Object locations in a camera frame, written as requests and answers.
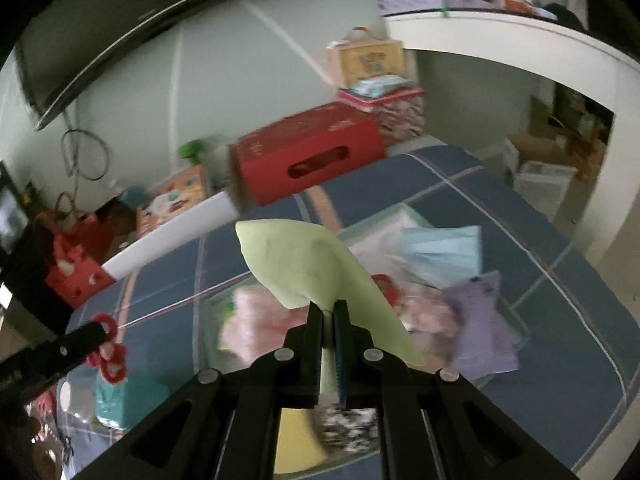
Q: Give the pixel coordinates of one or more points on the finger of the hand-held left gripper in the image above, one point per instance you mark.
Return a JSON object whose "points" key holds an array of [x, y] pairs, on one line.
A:
{"points": [[60, 352]]}

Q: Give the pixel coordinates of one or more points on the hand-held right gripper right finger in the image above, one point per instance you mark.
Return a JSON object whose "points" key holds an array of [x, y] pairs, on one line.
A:
{"points": [[341, 355]]}

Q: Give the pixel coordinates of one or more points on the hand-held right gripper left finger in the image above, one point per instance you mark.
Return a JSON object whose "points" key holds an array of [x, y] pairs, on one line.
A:
{"points": [[311, 355]]}

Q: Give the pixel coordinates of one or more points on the pink fluffy cloth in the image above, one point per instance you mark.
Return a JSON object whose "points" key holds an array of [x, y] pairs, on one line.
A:
{"points": [[255, 320]]}

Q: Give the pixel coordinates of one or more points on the black and white scrunchie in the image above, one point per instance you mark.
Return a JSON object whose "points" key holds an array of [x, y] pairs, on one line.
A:
{"points": [[350, 430]]}

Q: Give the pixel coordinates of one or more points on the teal plastic toy container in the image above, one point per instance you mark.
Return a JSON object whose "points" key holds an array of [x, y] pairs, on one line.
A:
{"points": [[130, 400]]}

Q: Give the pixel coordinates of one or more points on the light green cloth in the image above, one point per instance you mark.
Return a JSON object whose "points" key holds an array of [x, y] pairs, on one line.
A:
{"points": [[300, 255]]}

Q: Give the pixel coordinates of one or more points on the teal cardboard tray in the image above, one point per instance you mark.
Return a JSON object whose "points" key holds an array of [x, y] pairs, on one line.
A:
{"points": [[370, 240]]}

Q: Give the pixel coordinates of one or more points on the purple cloth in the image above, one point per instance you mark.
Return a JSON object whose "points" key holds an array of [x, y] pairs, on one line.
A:
{"points": [[480, 330]]}

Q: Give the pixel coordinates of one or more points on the light blue face mask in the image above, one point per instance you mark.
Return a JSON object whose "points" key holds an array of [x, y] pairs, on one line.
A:
{"points": [[440, 252]]}

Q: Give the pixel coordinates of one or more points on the black appliance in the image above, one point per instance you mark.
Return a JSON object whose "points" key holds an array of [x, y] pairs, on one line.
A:
{"points": [[30, 280]]}

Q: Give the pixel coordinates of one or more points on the red tote bag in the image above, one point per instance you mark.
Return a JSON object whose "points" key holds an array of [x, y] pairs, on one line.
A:
{"points": [[75, 260]]}

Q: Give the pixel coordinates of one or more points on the teal fluffy bundle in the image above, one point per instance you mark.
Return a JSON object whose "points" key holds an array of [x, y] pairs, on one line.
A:
{"points": [[132, 197]]}

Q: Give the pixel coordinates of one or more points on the colourful toy box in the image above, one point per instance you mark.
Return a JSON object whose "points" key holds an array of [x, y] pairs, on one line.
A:
{"points": [[170, 200]]}

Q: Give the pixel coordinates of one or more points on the red cardboard box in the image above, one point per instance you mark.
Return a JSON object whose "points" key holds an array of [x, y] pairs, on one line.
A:
{"points": [[280, 160]]}

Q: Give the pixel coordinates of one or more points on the blue plaid tablecloth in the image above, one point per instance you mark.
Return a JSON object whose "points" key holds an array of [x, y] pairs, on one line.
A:
{"points": [[500, 210]]}

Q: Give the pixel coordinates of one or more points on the green toy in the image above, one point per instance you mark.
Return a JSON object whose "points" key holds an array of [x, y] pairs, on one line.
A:
{"points": [[190, 149]]}

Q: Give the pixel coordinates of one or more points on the red patterned box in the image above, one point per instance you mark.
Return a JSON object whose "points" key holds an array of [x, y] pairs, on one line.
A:
{"points": [[400, 115]]}

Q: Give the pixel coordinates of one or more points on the white plastic crate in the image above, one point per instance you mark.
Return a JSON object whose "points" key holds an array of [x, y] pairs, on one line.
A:
{"points": [[545, 180]]}

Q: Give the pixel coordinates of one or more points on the light blue wipes packet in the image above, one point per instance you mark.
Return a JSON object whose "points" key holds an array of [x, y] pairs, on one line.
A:
{"points": [[375, 86]]}

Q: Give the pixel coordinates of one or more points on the brown cardboard box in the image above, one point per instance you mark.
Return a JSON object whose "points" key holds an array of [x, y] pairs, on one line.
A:
{"points": [[540, 147]]}

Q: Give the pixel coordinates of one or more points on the yellow gift box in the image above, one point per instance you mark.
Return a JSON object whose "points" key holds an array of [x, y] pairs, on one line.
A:
{"points": [[370, 62]]}

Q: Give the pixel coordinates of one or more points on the white desk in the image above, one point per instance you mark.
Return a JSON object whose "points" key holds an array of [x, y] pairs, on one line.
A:
{"points": [[500, 30]]}

